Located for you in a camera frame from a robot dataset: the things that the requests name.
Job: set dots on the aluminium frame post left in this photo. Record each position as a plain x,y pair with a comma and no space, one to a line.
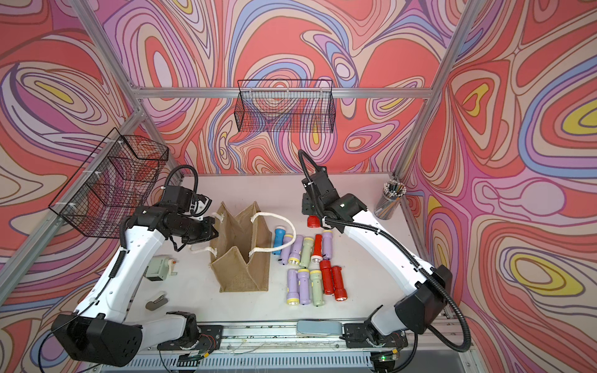
114,65

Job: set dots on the black wire basket left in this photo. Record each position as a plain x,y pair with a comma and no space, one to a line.
123,172

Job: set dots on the brown burlap tote bag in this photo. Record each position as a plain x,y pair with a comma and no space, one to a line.
241,254

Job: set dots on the grey clip on table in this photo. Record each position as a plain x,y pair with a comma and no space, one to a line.
159,301

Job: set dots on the green flashlight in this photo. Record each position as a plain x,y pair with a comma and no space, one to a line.
306,253
317,288

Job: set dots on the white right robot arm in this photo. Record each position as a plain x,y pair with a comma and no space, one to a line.
423,289

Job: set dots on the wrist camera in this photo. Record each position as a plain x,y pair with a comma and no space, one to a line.
319,181
185,201

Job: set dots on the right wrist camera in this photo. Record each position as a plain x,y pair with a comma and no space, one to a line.
319,181

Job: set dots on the blue flashlight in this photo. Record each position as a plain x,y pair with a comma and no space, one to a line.
280,232

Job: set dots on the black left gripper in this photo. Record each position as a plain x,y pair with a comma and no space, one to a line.
210,231

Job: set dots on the black wire basket back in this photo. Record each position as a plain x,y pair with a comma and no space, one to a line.
285,105

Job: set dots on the green flashlight upper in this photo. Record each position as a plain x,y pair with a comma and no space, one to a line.
306,253

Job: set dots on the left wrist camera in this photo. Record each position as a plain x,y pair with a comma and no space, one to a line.
185,201

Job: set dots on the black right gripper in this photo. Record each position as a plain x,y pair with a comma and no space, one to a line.
306,207

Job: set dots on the black wire basket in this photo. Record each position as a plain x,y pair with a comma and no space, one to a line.
123,172
285,105

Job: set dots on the green flashlight lower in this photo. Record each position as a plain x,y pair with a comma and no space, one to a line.
317,288

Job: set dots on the green pencil sharpener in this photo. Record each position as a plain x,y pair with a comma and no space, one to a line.
160,268

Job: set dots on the purple flashlight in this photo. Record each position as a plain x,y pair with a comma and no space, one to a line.
327,244
285,252
292,298
295,252
304,286

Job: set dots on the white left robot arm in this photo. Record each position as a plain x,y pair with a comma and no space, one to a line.
96,331

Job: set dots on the metal cup with pencils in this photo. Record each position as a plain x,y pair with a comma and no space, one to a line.
393,190

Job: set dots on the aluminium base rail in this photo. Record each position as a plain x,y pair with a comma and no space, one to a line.
279,347

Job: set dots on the red white flashlight upper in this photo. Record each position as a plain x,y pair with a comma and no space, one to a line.
317,252

